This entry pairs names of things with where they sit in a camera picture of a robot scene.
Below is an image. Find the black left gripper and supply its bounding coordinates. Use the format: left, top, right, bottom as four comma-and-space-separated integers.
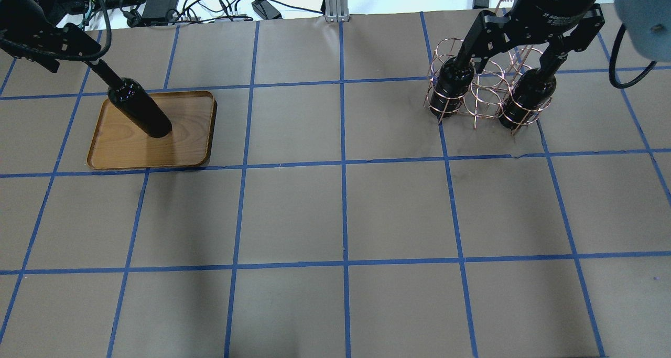
1, 0, 103, 73

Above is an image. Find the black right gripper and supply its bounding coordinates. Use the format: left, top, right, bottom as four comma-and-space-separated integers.
454, 0, 605, 81

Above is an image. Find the dark wine bottle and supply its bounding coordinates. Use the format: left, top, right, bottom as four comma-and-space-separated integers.
499, 69, 557, 131
86, 59, 172, 138
429, 57, 474, 118

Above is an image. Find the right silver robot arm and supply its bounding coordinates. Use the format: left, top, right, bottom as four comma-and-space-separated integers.
454, 0, 669, 77

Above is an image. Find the wooden rectangular tray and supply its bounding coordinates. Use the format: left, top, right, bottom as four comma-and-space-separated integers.
86, 91, 217, 171

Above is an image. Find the copper wire bottle basket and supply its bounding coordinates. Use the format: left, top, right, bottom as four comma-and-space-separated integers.
423, 38, 552, 134

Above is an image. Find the aluminium frame post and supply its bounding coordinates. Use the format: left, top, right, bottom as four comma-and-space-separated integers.
323, 0, 350, 23

